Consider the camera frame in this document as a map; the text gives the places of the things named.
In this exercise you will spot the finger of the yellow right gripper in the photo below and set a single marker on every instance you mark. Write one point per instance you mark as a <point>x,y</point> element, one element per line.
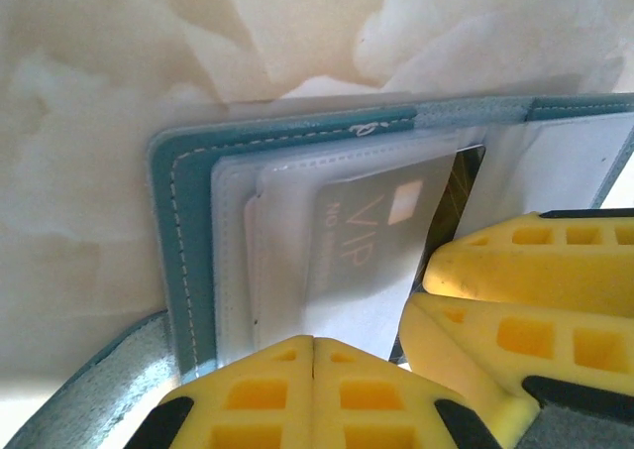
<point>495,270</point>
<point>470,350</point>

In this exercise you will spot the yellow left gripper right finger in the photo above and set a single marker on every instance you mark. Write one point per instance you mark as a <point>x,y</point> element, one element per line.
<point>366,399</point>

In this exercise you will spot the grey VIP card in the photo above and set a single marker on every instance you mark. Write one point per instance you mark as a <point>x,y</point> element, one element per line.
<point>366,231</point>

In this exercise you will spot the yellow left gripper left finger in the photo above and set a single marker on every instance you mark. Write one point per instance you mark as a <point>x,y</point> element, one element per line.
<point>247,399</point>

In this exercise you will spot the teal leather card holder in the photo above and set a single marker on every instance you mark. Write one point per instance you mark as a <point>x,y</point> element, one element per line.
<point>190,221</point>

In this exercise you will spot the black card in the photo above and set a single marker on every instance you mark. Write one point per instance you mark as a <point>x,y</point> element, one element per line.
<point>460,191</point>

